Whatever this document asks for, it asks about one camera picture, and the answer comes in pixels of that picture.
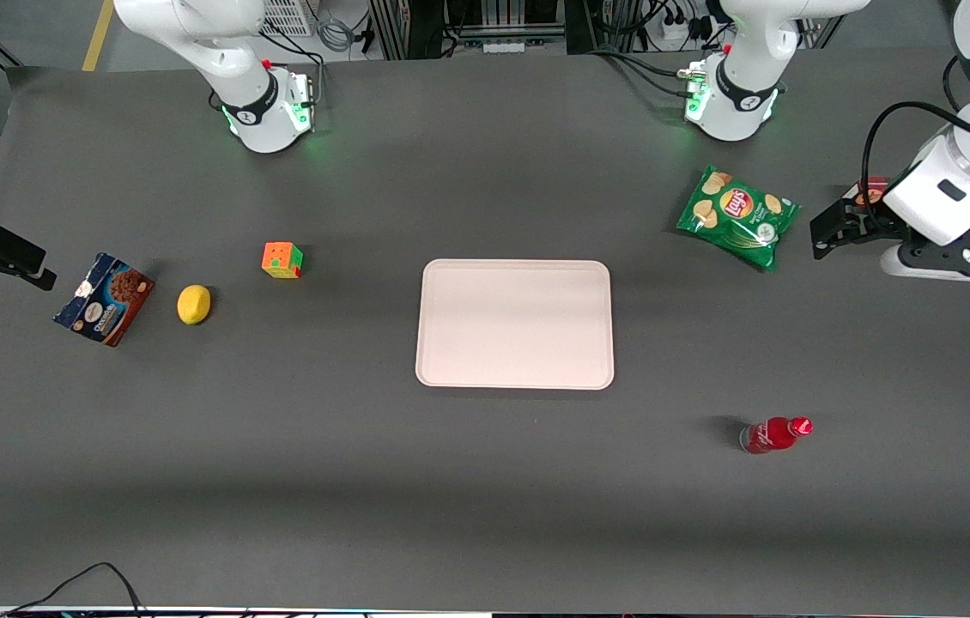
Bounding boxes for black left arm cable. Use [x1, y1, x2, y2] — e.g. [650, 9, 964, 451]
[860, 100, 970, 234]

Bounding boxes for thin black table cable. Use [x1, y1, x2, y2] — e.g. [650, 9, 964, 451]
[0, 562, 145, 618]

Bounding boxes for white vented box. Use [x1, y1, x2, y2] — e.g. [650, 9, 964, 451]
[260, 0, 317, 37]

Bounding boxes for yellow lemon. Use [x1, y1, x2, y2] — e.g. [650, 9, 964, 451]
[177, 285, 213, 326]

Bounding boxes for pale pink plastic tray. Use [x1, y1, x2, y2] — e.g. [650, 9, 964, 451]
[415, 259, 615, 391]

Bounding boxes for red soda bottle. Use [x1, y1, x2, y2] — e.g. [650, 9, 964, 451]
[739, 416, 814, 455]

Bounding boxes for blue chocolate cookie box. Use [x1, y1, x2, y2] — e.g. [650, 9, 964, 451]
[53, 252, 155, 348]

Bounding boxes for aluminium frame rack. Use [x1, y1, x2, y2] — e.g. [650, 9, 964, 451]
[367, 0, 593, 61]

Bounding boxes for coiled grey cable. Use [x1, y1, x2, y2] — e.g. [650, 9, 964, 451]
[315, 13, 359, 54]

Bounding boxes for colourful Rubik's cube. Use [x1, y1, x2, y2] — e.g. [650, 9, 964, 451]
[261, 241, 305, 280]

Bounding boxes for black base power cables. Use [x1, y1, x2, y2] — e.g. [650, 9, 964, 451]
[585, 46, 696, 97]

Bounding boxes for dark grey table mat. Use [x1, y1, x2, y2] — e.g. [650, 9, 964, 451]
[0, 47, 970, 615]

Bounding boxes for white power strip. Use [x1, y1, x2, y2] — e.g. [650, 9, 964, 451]
[658, 15, 711, 45]

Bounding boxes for green Lays chips bag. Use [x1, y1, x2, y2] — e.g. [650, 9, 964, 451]
[676, 165, 802, 274]

